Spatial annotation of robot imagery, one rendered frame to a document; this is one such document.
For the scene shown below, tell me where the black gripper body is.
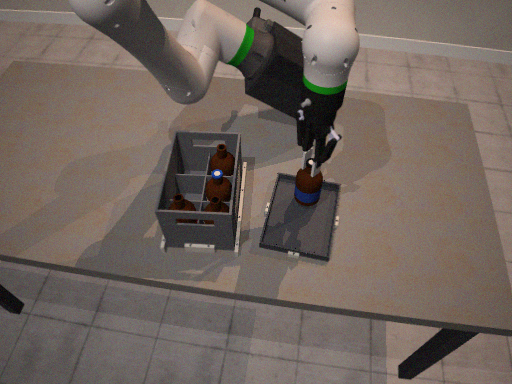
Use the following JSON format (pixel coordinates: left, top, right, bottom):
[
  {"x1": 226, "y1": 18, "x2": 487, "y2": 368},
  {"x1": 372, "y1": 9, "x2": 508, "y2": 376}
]
[{"x1": 303, "y1": 107, "x2": 337, "y2": 137}]

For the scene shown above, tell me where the grey divided crate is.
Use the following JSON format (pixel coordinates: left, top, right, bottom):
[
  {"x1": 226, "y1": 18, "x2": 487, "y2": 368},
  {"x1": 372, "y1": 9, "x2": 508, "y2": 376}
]
[{"x1": 155, "y1": 135, "x2": 242, "y2": 251}]

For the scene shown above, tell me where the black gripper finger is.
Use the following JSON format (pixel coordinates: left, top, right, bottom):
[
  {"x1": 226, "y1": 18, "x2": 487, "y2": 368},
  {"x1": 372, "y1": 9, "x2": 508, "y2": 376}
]
[
  {"x1": 311, "y1": 126, "x2": 342, "y2": 178},
  {"x1": 294, "y1": 108, "x2": 315, "y2": 170}
]

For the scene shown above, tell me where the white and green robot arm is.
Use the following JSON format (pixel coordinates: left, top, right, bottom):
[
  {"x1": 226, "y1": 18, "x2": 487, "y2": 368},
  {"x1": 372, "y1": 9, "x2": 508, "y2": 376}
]
[{"x1": 68, "y1": 0, "x2": 360, "y2": 114}]

